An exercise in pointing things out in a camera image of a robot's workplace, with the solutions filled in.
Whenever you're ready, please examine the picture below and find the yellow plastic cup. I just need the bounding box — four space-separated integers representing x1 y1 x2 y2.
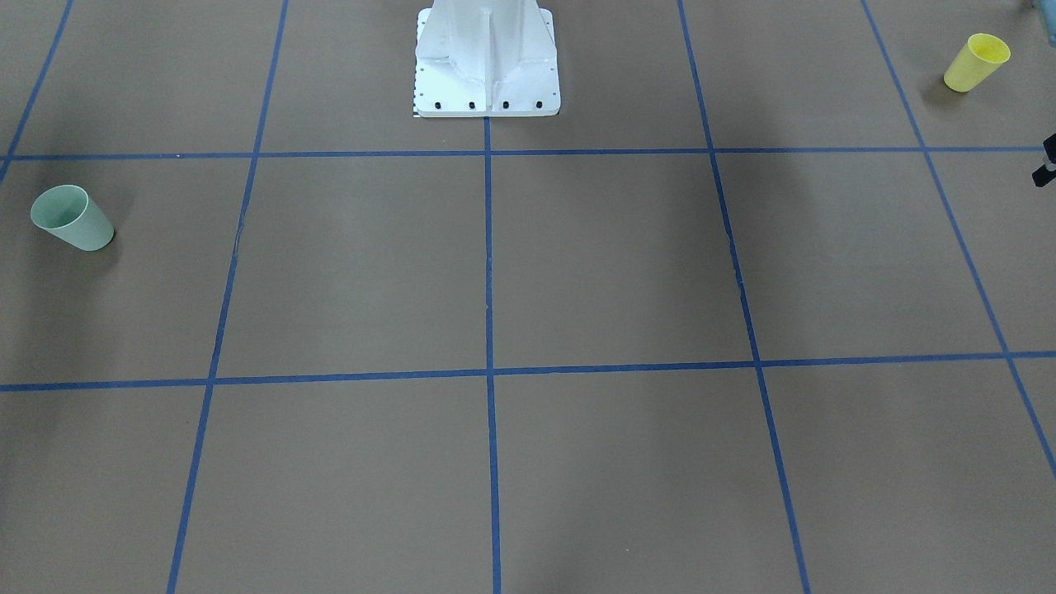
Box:
942 33 1011 93

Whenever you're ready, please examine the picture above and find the green plastic cup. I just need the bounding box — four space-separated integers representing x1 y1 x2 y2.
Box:
31 185 116 252

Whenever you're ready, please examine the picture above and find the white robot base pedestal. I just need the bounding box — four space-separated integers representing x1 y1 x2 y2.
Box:
412 1 562 118

